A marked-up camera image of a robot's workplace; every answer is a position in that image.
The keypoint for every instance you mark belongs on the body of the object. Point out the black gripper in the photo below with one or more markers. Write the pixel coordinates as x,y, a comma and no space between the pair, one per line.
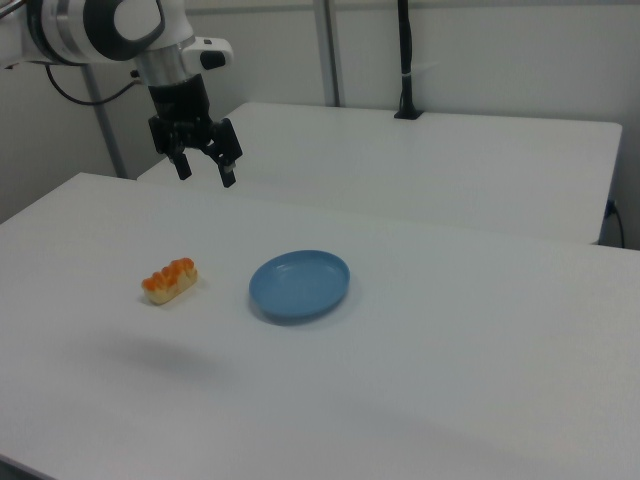
180,102

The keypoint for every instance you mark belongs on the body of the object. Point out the orange glazed bread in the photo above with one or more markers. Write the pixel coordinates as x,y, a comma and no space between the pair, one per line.
167,282

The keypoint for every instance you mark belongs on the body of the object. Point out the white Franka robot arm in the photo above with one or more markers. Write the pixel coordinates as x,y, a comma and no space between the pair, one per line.
75,30

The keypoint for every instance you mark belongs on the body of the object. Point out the blue round plate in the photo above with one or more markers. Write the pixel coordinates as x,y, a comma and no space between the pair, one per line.
300,287

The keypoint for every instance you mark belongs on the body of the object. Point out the white side table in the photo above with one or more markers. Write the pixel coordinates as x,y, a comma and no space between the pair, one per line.
400,165

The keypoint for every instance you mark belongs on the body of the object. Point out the grey metal frame post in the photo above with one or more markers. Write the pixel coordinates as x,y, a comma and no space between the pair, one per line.
104,125
329,50

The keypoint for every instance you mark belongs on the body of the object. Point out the black camera pole with clamp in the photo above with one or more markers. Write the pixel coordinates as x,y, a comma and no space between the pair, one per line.
406,50

